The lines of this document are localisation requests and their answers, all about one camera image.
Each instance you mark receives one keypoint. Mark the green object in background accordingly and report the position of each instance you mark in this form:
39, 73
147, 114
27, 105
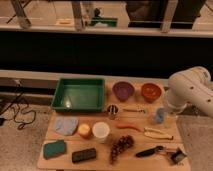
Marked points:
97, 19

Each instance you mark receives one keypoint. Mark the small metal cup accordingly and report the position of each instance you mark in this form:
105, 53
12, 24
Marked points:
112, 111

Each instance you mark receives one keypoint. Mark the green sponge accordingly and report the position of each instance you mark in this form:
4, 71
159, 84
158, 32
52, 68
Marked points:
54, 149

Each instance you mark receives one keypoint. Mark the purple grape bunch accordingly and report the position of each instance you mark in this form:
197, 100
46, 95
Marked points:
124, 143

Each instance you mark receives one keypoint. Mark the blue plastic cup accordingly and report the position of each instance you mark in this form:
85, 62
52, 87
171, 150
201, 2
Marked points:
159, 116

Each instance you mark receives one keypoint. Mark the yellow apple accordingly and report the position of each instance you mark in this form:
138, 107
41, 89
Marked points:
84, 130

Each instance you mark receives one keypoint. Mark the black handled peeler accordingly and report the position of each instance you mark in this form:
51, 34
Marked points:
149, 152

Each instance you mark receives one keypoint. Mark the white plastic cup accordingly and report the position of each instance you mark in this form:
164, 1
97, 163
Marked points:
101, 131

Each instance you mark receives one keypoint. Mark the purple bowl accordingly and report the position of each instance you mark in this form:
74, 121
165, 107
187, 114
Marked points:
123, 90

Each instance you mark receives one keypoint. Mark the orange bowl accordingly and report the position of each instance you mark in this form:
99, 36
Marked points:
150, 92

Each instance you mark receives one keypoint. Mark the wooden board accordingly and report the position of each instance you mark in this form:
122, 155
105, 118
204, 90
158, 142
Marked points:
135, 142

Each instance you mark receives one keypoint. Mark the black eraser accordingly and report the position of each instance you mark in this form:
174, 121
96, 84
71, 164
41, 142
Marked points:
83, 155

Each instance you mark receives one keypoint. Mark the light blue cloth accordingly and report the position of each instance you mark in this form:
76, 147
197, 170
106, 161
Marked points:
66, 125

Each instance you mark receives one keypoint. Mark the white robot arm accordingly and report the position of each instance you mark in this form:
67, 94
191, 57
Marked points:
189, 86

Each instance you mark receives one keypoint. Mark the thin metal tool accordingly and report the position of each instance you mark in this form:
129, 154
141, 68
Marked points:
134, 110

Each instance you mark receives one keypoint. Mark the green plastic tray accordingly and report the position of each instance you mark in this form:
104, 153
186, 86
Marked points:
79, 95

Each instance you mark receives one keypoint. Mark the orange carrot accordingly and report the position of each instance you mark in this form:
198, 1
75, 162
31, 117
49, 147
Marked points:
127, 126

